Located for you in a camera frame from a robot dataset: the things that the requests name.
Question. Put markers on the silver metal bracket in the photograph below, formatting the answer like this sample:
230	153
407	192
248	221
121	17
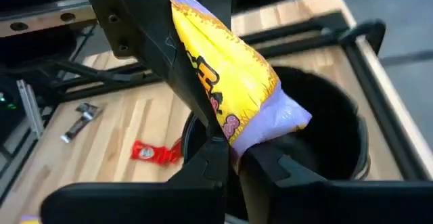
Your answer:
30	109

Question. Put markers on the wooden plank with holes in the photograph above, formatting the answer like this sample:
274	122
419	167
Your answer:
40	22

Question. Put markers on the yellow Sour Patch Kids bag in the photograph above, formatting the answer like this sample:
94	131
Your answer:
29	219
230	68

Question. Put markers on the black halloween bucket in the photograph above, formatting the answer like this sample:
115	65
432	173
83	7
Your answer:
331	122

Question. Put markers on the Hershey's milk chocolate bar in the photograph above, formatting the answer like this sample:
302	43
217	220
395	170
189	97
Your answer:
78	127
88	110

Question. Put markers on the black aluminium table frame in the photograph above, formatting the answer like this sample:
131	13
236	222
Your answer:
382	115

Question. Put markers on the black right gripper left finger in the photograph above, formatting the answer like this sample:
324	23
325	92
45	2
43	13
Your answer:
203	173

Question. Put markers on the red KitKat bar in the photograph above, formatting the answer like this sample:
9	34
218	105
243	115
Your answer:
149	153

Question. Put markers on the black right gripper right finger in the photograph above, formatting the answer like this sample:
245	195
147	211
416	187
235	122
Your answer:
291	183

